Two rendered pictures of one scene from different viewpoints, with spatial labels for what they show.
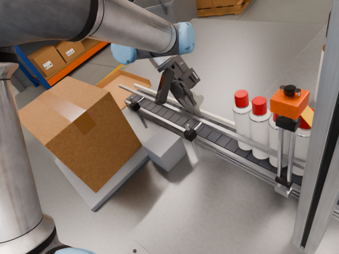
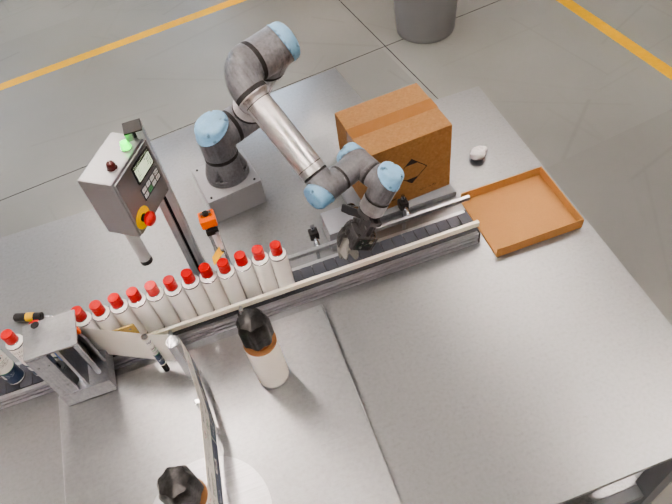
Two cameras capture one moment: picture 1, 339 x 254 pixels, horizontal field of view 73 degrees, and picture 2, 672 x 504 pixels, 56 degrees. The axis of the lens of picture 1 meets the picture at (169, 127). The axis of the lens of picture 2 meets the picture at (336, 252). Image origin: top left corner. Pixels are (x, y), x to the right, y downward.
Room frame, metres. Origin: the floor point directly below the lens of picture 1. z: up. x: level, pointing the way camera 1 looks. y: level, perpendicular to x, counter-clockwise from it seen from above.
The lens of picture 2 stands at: (0.92, -1.24, 2.46)
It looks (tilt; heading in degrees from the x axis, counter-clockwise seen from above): 52 degrees down; 107
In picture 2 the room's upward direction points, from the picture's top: 10 degrees counter-clockwise
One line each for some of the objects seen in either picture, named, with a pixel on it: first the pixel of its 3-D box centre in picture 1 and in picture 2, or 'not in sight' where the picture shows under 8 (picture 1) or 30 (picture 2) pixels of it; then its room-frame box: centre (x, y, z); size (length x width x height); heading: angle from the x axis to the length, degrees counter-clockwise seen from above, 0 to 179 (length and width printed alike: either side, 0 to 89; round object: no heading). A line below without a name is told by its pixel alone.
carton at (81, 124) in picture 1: (80, 131); (393, 149); (0.70, 0.31, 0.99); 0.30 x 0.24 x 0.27; 32
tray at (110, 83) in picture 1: (116, 89); (520, 209); (1.13, 0.18, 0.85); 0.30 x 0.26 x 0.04; 28
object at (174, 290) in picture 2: not in sight; (179, 299); (0.15, -0.34, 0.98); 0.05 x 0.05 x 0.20
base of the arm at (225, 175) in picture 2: not in sight; (224, 162); (0.13, 0.22, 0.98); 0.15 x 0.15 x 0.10
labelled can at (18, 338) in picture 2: not in sight; (24, 352); (-0.25, -0.55, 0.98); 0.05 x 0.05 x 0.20
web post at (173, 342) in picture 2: not in sight; (183, 358); (0.21, -0.52, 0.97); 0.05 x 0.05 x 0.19
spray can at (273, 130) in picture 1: (280, 137); (247, 275); (0.33, -0.24, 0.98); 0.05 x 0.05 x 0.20
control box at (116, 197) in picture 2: not in sight; (127, 185); (0.11, -0.26, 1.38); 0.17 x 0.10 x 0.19; 83
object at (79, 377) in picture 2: not in sight; (71, 357); (-0.08, -0.57, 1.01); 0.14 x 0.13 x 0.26; 28
